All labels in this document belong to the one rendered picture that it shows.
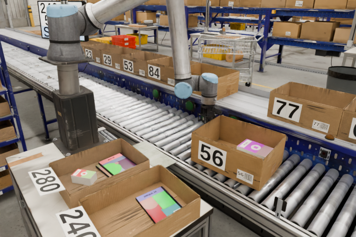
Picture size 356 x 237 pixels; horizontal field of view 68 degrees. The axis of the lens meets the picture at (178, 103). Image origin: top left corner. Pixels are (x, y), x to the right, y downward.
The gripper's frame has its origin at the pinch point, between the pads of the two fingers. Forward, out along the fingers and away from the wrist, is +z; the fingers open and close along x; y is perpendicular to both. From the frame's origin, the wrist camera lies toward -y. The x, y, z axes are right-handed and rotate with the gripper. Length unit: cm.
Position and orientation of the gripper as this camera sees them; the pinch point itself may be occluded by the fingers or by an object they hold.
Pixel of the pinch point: (209, 132)
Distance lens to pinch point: 163.1
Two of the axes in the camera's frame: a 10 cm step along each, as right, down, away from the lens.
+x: 7.1, 2.6, -6.6
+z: 0.0, 9.3, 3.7
